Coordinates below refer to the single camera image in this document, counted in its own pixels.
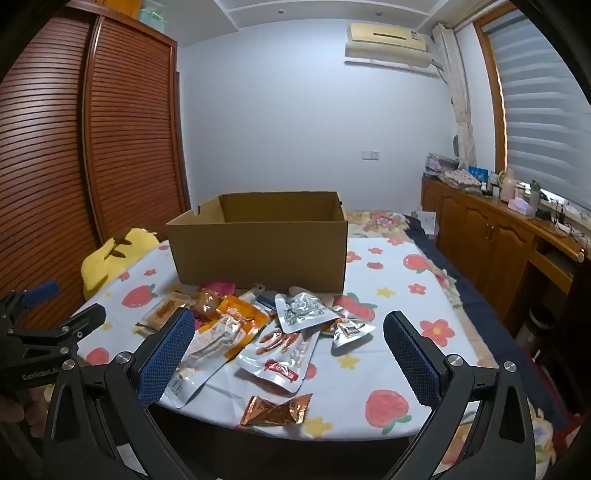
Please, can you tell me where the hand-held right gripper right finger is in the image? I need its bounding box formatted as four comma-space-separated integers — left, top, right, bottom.
382, 310, 539, 480

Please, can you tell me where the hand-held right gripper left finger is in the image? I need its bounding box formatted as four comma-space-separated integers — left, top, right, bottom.
41, 307, 195, 480

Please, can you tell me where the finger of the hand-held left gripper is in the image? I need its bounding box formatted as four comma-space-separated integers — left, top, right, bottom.
7, 303, 108, 357
0, 281, 62, 319

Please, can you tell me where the pink drumstick snack packet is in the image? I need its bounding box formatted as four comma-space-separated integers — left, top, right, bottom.
191, 281, 237, 332

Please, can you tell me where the clear chicken foot packet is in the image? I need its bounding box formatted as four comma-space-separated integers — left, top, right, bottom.
235, 322, 320, 394

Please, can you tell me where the brown cardboard box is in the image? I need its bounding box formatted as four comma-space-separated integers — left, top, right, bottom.
165, 191, 349, 294

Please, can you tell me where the person's left hand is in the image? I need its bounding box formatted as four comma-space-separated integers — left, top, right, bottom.
0, 385, 47, 444

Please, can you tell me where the long white snack packet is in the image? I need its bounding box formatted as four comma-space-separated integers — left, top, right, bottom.
167, 314, 252, 409

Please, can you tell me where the clear brown snack packet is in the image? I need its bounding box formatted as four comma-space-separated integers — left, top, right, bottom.
135, 291, 197, 335

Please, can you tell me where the strawberry printed tablecloth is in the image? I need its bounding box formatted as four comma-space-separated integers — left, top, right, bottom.
76, 235, 502, 440

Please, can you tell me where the small silver snack packet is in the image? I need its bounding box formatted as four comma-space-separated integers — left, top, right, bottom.
329, 318, 378, 356

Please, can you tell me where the yellow plush toy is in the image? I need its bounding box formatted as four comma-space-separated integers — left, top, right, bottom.
82, 227, 160, 302

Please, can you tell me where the navy bedding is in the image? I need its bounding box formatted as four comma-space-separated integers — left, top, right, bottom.
405, 213, 571, 430

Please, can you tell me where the orange snack packet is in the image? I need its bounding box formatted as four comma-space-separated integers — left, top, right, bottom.
216, 295, 272, 347

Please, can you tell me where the blue and white snack packet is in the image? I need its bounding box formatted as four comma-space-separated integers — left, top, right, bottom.
252, 284, 279, 317

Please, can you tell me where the large silver printed snack packet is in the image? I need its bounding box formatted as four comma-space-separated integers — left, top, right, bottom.
274, 286, 341, 334

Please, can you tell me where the copper foil candy wrapper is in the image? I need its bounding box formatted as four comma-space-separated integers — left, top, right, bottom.
239, 393, 313, 428

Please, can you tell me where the white paper bag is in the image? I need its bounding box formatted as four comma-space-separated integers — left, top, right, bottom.
412, 210, 438, 239

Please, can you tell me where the wooden cabinet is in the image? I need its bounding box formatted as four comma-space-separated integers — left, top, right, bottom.
420, 176, 588, 344

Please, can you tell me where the floral quilt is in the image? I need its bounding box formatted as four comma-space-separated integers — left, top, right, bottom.
346, 210, 413, 246

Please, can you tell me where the dark trash bin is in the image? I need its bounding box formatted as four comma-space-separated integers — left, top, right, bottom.
527, 304, 560, 344

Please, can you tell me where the brown louvered wardrobe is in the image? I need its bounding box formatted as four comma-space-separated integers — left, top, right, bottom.
0, 9, 193, 329

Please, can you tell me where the floral cloth bag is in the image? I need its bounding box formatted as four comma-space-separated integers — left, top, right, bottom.
438, 168, 482, 193

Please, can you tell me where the purple printed box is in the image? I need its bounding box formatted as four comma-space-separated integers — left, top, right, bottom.
424, 153, 459, 179

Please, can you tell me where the pink thermos bottle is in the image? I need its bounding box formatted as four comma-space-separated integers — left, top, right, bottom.
501, 168, 519, 202

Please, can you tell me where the white power strip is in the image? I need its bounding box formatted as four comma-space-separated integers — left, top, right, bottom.
539, 205, 580, 237

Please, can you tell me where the floral curtain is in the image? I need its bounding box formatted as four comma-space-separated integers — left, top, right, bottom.
431, 23, 479, 172

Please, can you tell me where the white zebra window blind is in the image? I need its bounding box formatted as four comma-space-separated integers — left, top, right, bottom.
484, 7, 591, 224

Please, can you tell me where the green storage box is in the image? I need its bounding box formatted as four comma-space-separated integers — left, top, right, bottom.
139, 0, 168, 34

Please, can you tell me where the wall air conditioner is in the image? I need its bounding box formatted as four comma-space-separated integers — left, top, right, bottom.
344, 21, 440, 71

